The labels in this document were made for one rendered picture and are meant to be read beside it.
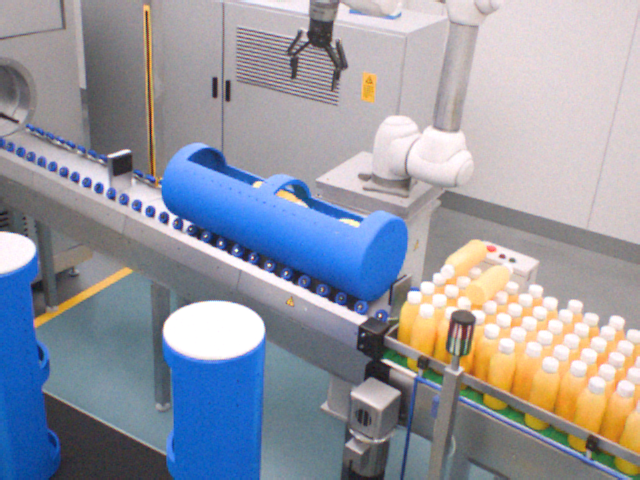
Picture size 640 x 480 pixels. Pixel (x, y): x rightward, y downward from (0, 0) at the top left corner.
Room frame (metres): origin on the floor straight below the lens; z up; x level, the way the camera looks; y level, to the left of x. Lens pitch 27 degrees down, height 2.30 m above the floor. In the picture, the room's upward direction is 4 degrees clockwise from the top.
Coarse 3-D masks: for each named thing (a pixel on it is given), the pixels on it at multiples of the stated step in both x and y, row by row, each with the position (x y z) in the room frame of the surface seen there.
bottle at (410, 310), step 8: (408, 304) 1.97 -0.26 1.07; (416, 304) 1.96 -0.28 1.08; (400, 312) 1.98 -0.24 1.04; (408, 312) 1.96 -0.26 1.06; (416, 312) 1.96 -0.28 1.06; (400, 320) 1.97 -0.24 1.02; (408, 320) 1.95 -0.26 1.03; (400, 328) 1.97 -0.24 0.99; (408, 328) 1.95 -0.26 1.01; (400, 336) 1.96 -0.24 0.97; (408, 336) 1.95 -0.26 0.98; (408, 344) 1.95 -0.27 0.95
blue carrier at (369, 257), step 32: (192, 160) 2.70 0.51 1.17; (224, 160) 2.76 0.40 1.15; (192, 192) 2.50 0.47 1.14; (224, 192) 2.44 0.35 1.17; (256, 192) 2.39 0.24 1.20; (288, 192) 2.60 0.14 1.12; (224, 224) 2.40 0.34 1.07; (256, 224) 2.32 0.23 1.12; (288, 224) 2.26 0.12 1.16; (320, 224) 2.22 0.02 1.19; (384, 224) 2.18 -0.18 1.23; (288, 256) 2.24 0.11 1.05; (320, 256) 2.17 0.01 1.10; (352, 256) 2.11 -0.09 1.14; (384, 256) 2.19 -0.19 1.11; (352, 288) 2.10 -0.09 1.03; (384, 288) 2.21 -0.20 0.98
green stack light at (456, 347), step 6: (450, 336) 1.62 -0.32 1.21; (450, 342) 1.62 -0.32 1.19; (456, 342) 1.61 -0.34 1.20; (462, 342) 1.61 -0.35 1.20; (468, 342) 1.61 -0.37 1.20; (450, 348) 1.62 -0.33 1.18; (456, 348) 1.61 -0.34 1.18; (462, 348) 1.61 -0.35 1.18; (468, 348) 1.62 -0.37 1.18; (456, 354) 1.61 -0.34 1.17; (462, 354) 1.61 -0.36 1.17
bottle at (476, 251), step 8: (472, 240) 2.23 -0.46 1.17; (464, 248) 2.16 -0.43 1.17; (472, 248) 2.17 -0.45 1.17; (480, 248) 2.18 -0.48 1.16; (456, 256) 2.11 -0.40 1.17; (464, 256) 2.11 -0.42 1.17; (472, 256) 2.13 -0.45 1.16; (480, 256) 2.17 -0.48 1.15; (448, 264) 2.08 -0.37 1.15; (456, 264) 2.08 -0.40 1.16; (464, 264) 2.09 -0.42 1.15; (472, 264) 2.12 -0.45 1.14; (456, 272) 2.07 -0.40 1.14; (464, 272) 2.09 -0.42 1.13
